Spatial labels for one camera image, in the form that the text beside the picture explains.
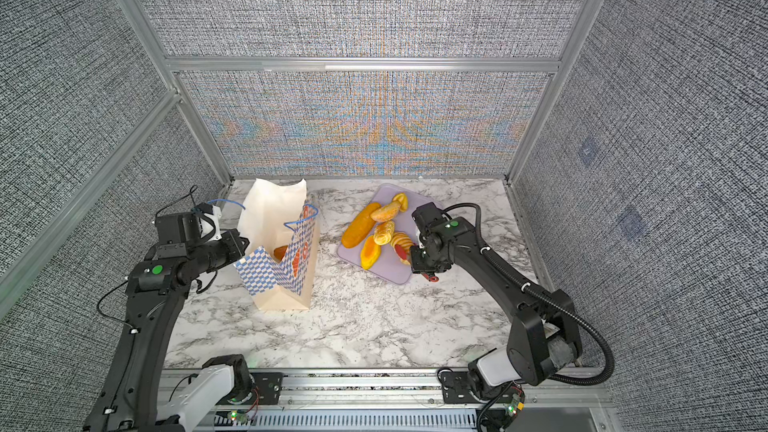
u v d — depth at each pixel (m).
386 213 0.99
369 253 0.95
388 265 0.93
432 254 0.69
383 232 0.93
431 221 0.65
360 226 1.00
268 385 0.73
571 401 0.73
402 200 1.04
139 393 0.39
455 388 0.73
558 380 0.45
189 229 0.55
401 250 0.94
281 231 0.98
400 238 0.96
